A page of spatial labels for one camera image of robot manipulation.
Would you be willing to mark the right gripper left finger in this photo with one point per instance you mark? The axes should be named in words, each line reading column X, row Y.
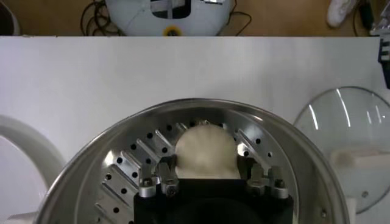
column 166, row 176

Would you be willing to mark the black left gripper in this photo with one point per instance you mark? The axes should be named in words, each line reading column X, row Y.
column 386, row 51

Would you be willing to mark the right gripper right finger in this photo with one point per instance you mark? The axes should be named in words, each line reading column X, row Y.
column 259, row 179

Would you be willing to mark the white steamed baozi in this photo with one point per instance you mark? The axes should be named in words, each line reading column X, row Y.
column 205, row 152

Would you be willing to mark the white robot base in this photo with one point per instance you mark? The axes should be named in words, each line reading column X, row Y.
column 137, row 18

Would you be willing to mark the steel steamer basket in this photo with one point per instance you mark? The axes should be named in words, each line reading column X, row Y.
column 274, row 137

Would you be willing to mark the white shoe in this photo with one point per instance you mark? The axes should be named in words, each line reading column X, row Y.
column 339, row 12

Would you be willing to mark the white round plate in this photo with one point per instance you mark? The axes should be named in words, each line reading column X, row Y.
column 30, row 137

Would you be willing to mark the dark round bin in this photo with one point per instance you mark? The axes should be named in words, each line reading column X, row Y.
column 6, row 18

